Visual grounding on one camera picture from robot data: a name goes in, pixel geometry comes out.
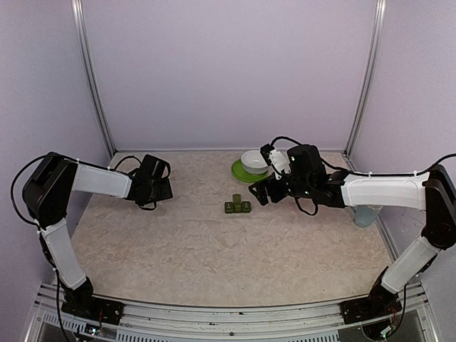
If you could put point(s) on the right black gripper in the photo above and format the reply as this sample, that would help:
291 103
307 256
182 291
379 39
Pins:
276 195

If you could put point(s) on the light blue mug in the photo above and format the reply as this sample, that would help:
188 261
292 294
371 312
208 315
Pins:
365 215

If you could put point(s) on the white ceramic bowl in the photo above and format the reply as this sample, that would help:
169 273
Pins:
253 162

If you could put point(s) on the front aluminium rail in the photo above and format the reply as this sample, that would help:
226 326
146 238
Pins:
146 321

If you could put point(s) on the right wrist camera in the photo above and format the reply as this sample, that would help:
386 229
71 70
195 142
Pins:
275 159

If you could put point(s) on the right aluminium frame post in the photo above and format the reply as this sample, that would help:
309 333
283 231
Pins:
374 47

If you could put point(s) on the green plate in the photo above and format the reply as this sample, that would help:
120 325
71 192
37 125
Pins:
242 175

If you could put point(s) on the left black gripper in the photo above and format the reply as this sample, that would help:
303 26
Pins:
167 192

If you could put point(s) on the left aluminium frame post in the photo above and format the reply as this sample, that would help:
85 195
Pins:
84 46

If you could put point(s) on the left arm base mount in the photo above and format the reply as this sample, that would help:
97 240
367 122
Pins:
82 303

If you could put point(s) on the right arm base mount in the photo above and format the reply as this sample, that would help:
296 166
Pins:
378 303

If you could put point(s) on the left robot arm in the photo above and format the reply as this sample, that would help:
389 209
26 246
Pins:
47 193

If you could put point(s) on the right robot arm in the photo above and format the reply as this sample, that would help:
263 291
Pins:
300 173

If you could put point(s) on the aluminium frame post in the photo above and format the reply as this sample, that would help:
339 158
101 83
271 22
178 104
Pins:
84 46
374 47

